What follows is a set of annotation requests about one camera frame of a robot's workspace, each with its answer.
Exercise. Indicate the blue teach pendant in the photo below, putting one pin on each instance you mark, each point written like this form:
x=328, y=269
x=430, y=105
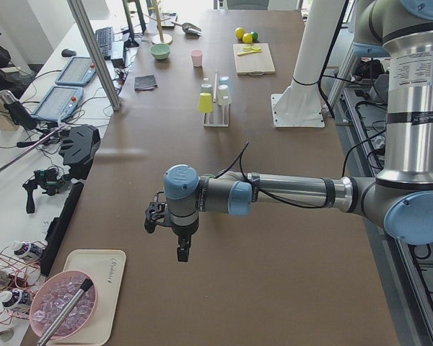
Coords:
x=58, y=104
x=78, y=72

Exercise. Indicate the metal rod with black tip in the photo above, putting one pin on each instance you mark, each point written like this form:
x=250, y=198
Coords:
x=66, y=310

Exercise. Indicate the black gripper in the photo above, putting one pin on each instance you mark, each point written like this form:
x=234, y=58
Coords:
x=182, y=231

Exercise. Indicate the cream white cup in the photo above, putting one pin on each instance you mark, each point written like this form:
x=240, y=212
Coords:
x=224, y=96

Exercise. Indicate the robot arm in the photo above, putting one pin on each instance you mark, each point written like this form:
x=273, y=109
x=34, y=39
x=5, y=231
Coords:
x=399, y=199

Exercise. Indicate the light blue cup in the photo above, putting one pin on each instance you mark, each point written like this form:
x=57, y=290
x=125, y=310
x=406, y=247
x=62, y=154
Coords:
x=226, y=80

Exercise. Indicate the grey cup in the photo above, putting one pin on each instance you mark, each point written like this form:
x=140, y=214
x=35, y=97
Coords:
x=206, y=87

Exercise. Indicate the black plastic mount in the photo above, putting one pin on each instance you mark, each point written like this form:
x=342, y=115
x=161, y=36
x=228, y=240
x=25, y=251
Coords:
x=78, y=150

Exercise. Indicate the pink cup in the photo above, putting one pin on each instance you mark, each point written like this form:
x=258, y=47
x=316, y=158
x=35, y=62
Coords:
x=197, y=58

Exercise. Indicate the yellow lemon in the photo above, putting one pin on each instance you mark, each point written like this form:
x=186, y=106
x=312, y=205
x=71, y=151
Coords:
x=247, y=38
x=239, y=33

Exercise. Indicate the white wire cup holder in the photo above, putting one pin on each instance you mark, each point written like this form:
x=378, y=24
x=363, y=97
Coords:
x=220, y=115

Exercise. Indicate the yellow cup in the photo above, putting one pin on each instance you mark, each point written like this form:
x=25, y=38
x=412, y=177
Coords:
x=205, y=102

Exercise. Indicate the pink bowl with ice cubes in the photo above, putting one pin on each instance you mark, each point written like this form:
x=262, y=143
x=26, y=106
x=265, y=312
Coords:
x=53, y=296

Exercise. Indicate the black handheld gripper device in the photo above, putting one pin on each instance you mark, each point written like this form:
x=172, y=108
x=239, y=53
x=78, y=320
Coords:
x=48, y=180

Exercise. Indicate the yellow plastic knife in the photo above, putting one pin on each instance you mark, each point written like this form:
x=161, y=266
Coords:
x=244, y=53

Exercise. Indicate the grey folded cloth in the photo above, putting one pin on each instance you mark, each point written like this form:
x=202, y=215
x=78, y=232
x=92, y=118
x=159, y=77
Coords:
x=142, y=83

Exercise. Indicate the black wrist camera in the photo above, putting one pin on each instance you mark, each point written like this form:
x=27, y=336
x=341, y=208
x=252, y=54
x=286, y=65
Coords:
x=156, y=215

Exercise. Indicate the wooden cutting board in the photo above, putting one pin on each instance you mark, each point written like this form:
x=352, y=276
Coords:
x=254, y=64

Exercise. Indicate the black keyboard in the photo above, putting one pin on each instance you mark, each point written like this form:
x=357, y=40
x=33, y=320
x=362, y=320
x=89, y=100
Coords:
x=105, y=37

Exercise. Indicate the metal scoop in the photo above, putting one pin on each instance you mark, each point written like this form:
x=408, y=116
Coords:
x=189, y=28

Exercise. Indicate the wooden mug tree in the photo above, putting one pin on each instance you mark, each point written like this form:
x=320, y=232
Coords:
x=160, y=37

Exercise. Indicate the cream plastic tray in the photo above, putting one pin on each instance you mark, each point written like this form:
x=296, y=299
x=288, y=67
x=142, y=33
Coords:
x=105, y=268

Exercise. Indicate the green bowl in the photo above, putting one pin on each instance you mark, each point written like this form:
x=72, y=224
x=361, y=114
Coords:
x=160, y=51

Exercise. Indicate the black computer mouse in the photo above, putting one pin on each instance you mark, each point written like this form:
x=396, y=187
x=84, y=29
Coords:
x=67, y=53

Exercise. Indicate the aluminium frame post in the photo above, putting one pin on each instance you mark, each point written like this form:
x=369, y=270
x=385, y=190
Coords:
x=83, y=23

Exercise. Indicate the white camera stand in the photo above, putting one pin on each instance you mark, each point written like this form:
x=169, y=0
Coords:
x=299, y=106

